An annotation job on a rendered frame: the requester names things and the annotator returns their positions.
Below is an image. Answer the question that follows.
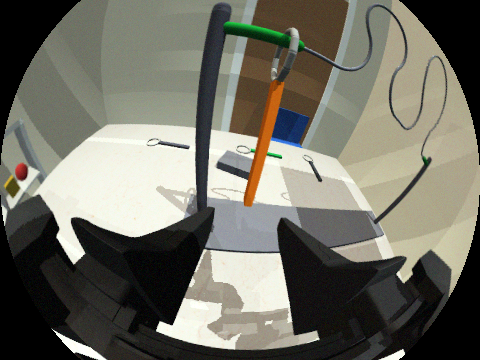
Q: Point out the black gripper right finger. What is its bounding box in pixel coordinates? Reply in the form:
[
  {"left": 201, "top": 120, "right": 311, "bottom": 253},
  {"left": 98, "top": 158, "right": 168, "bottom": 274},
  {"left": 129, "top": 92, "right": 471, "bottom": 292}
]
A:
[{"left": 277, "top": 217, "right": 407, "bottom": 336}]

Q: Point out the orange handle with grey loop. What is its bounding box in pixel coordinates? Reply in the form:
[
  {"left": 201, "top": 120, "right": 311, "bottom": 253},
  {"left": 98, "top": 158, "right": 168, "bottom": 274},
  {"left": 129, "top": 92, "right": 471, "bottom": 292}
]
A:
[{"left": 244, "top": 28, "right": 300, "bottom": 207}]

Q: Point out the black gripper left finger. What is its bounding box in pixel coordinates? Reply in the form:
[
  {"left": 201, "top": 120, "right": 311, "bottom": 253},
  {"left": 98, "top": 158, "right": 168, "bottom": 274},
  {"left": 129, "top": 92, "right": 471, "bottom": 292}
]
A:
[{"left": 71, "top": 205, "right": 215, "bottom": 325}]

